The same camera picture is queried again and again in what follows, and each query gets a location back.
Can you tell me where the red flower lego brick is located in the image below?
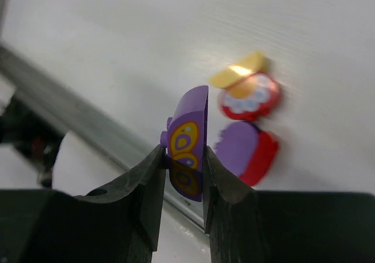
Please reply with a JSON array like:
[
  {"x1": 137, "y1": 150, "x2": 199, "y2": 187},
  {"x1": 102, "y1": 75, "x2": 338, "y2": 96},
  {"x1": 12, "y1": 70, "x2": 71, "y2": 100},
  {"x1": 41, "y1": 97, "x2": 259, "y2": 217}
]
[{"x1": 218, "y1": 73, "x2": 281, "y2": 122}]

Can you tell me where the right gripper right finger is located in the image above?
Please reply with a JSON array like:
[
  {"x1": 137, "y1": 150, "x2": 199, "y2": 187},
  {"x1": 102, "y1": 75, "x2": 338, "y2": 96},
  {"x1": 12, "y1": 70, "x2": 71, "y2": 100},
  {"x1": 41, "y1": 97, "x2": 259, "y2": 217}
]
[{"x1": 203, "y1": 148, "x2": 374, "y2": 262}]

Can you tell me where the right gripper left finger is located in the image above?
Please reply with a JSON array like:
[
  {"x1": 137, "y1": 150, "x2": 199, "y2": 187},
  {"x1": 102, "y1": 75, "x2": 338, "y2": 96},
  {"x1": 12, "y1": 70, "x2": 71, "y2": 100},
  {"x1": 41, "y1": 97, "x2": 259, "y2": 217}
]
[{"x1": 1, "y1": 146, "x2": 166, "y2": 262}]

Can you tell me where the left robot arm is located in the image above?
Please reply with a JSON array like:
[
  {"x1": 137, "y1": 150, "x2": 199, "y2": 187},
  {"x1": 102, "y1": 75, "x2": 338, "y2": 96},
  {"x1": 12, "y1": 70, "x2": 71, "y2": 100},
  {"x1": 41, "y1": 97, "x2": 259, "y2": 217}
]
[{"x1": 1, "y1": 95, "x2": 66, "y2": 189}]

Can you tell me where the red rounded lego brick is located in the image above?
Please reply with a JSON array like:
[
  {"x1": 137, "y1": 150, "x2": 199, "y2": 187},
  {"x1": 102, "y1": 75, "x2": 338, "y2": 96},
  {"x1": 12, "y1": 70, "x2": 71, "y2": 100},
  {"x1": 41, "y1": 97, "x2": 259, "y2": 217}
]
[{"x1": 240, "y1": 132, "x2": 279, "y2": 187}]

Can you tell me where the yellow half-round lego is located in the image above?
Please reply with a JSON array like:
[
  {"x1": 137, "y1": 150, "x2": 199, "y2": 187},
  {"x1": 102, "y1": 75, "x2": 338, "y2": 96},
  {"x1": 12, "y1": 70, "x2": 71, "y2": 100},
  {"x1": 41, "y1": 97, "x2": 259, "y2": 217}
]
[{"x1": 209, "y1": 51, "x2": 267, "y2": 89}]

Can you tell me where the aluminium rail front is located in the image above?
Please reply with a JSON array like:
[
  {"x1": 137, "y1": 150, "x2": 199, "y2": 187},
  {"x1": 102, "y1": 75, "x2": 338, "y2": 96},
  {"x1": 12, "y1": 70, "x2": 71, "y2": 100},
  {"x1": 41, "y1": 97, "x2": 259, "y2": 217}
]
[{"x1": 1, "y1": 46, "x2": 154, "y2": 171}]

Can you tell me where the purple butterfly lego brick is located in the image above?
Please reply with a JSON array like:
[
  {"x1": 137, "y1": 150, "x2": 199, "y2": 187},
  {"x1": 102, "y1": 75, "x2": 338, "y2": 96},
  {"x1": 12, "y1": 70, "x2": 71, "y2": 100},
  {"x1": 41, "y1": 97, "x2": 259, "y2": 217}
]
[{"x1": 160, "y1": 86, "x2": 209, "y2": 202}]

